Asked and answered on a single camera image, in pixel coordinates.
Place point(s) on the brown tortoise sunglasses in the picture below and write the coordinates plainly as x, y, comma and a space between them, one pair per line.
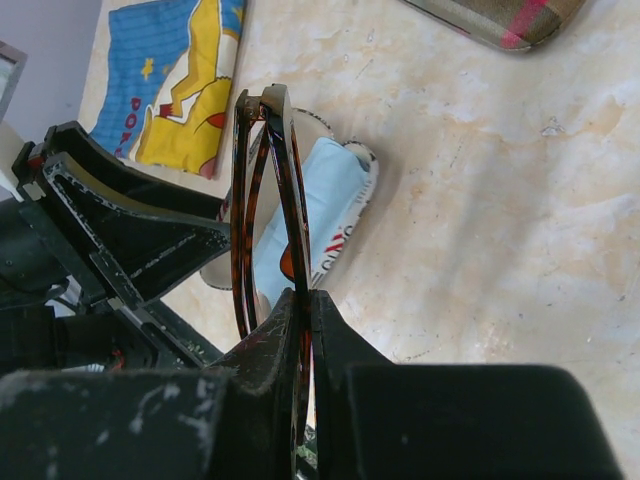
263, 129

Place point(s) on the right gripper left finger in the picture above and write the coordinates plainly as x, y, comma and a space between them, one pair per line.
166, 421

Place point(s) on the plaid glasses case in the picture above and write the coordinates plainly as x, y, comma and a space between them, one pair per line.
508, 25

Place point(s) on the blue yellow cartoon pouch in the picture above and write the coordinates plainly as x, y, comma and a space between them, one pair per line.
170, 70

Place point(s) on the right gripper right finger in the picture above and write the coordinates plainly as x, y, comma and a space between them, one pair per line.
380, 420

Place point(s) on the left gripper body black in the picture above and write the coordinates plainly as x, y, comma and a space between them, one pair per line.
40, 330

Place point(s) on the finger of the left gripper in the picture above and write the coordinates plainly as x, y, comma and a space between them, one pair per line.
113, 246
71, 138

